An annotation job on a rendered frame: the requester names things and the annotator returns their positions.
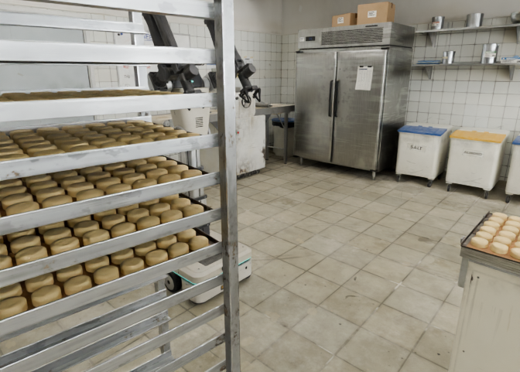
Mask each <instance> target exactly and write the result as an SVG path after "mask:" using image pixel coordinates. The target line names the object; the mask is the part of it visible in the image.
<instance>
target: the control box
mask: <svg viewBox="0 0 520 372"><path fill-rule="evenodd" d="M468 260H469V259H468V258H464V257H462V262H461V266H460V274H459V279H458V283H457V286H459V287H461V288H464V283H465V279H466V274H467V267H468V262H469V261H468Z"/></svg>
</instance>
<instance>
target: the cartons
mask: <svg viewBox="0 0 520 372"><path fill-rule="evenodd" d="M394 18H395V5H394V4H393V3H391V2H377V3H370V4H363V5H358V7H357V13H351V12H350V13H346V14H342V15H335V16H333V17H332V27H337V26H354V25H363V24H372V23H380V22H394Z"/></svg>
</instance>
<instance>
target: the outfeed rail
mask: <svg viewBox="0 0 520 372"><path fill-rule="evenodd" d="M460 256H461V257H464V258H468V259H471V260H473V261H477V262H480V263H483V264H487V265H490V266H492V267H495V268H500V269H502V270H505V271H509V272H511V273H514V274H517V275H520V264H519V263H515V262H513V261H508V260H505V259H502V258H498V257H495V256H492V255H489V254H485V253H481V252H479V251H474V250H471V249H468V248H465V247H461V249H460Z"/></svg>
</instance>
